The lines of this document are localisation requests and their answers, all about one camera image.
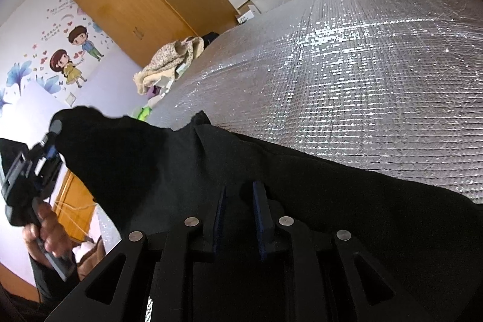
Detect person's left hand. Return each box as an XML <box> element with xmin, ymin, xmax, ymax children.
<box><xmin>23</xmin><ymin>202</ymin><xmax>70</xmax><ymax>258</ymax></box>

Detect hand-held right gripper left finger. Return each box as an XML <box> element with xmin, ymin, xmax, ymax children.
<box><xmin>43</xmin><ymin>186</ymin><xmax>228</xmax><ymax>322</ymax></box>

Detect floral beige blanket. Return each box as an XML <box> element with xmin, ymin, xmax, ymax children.
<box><xmin>133</xmin><ymin>36</ymin><xmax>204</xmax><ymax>94</ymax></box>

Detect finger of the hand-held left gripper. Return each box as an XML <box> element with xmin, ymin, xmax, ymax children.
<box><xmin>32</xmin><ymin>120</ymin><xmax>64</xmax><ymax>172</ymax></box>

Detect black pants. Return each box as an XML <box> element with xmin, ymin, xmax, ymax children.
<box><xmin>55</xmin><ymin>106</ymin><xmax>483</xmax><ymax>322</ymax></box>

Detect white carton box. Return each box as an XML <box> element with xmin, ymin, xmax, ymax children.
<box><xmin>236</xmin><ymin>1</ymin><xmax>262</xmax><ymax>24</ymax></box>

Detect cartoon wall sticker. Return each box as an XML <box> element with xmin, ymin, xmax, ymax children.
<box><xmin>0</xmin><ymin>0</ymin><xmax>114</xmax><ymax>107</ymax></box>

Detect wooden headboard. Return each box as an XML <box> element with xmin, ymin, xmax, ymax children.
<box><xmin>49</xmin><ymin>171</ymin><xmax>95</xmax><ymax>243</ymax></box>

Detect person's left forearm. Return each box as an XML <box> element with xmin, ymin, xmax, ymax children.
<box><xmin>26</xmin><ymin>254</ymin><xmax>82</xmax><ymax>308</ymax></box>

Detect silver foil mat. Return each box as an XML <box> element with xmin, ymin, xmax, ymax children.
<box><xmin>91</xmin><ymin>0</ymin><xmax>483</xmax><ymax>255</ymax></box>

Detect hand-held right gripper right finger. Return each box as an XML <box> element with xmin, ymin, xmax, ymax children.
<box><xmin>251</xmin><ymin>181</ymin><xmax>436</xmax><ymax>322</ymax></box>

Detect dark cloth bundle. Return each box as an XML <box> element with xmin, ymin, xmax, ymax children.
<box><xmin>202</xmin><ymin>32</ymin><xmax>220</xmax><ymax>51</ymax></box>

